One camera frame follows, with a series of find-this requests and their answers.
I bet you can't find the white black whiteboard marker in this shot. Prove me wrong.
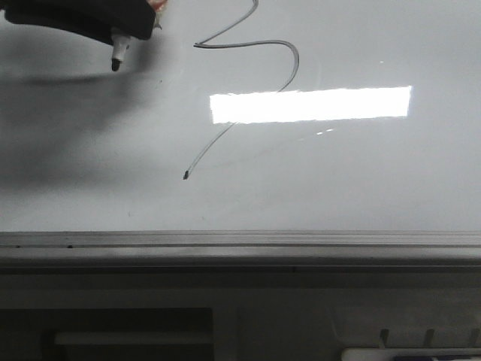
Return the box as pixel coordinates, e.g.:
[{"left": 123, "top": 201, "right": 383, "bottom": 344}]
[{"left": 111, "top": 32, "right": 132, "bottom": 71}]

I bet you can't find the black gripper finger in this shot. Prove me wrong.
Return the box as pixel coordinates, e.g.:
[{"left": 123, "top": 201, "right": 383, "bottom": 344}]
[{"left": 3, "top": 0, "right": 156, "bottom": 45}]

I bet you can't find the red magnet taped to marker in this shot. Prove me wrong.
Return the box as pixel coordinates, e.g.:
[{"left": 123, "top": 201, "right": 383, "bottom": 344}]
[{"left": 147, "top": 0, "right": 168, "bottom": 29}]

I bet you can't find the white whiteboard with aluminium frame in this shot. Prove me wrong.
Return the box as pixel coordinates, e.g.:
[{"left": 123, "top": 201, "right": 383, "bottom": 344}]
[{"left": 1, "top": 1, "right": 480, "bottom": 269}]

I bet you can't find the white plastic marker tray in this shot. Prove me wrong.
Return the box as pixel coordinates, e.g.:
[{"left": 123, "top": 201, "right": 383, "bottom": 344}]
[{"left": 340, "top": 347, "right": 480, "bottom": 360}]

